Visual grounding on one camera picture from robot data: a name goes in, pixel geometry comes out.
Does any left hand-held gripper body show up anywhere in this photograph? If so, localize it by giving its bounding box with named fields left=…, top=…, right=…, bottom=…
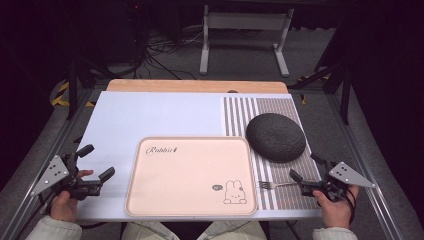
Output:
left=30, top=153, right=102, bottom=202

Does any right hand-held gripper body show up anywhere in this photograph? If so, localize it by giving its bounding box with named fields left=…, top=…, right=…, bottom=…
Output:
left=300, top=161, right=377, bottom=203

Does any silver metal fork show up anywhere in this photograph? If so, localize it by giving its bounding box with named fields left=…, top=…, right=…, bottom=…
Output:
left=258, top=180, right=298, bottom=191

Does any person's left hand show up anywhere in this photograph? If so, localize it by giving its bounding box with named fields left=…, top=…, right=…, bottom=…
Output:
left=49, top=169, right=95, bottom=224

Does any person's right hand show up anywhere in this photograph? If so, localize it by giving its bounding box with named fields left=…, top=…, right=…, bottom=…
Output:
left=312, top=184, right=360, bottom=230

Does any dark round plate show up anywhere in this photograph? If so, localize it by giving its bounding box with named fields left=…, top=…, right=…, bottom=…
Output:
left=245, top=112, right=307, bottom=164

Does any yellow and black floor tape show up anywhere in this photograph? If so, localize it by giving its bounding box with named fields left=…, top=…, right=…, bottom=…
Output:
left=49, top=81, right=96, bottom=108

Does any black tripod stand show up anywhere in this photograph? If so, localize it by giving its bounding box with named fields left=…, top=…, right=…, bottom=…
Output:
left=65, top=56, right=111, bottom=121
left=288, top=61, right=352, bottom=126

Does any person's left leg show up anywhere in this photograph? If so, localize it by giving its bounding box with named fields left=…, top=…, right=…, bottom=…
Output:
left=121, top=221, right=181, bottom=240

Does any person's leg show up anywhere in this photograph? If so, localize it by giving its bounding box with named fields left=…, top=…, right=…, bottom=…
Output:
left=196, top=220, right=268, bottom=240
left=121, top=221, right=181, bottom=240

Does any white table cover sheet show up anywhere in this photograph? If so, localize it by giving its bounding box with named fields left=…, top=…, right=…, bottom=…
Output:
left=75, top=90, right=323, bottom=223

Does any pink rectangular tray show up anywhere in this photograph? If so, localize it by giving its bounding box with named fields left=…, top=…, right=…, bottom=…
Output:
left=124, top=135, right=258, bottom=218

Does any striped placemat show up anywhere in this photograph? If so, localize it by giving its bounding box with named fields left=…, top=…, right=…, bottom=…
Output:
left=222, top=96, right=323, bottom=211

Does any person's right leg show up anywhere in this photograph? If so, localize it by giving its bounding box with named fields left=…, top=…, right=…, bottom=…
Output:
left=196, top=220, right=268, bottom=240

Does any wooden table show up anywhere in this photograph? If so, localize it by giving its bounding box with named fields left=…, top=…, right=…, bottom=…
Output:
left=105, top=78, right=289, bottom=95

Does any grey metal stand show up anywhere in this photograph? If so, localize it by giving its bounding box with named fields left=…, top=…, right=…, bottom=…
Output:
left=199, top=4, right=295, bottom=78

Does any aluminium frame rail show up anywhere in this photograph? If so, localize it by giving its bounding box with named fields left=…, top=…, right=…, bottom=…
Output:
left=0, top=87, right=103, bottom=240
left=324, top=93, right=407, bottom=240

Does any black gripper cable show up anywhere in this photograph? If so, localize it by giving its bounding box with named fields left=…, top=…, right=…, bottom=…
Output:
left=343, top=186, right=358, bottom=225

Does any bundle of black floor cables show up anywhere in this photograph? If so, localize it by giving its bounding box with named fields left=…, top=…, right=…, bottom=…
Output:
left=134, top=28, right=205, bottom=81

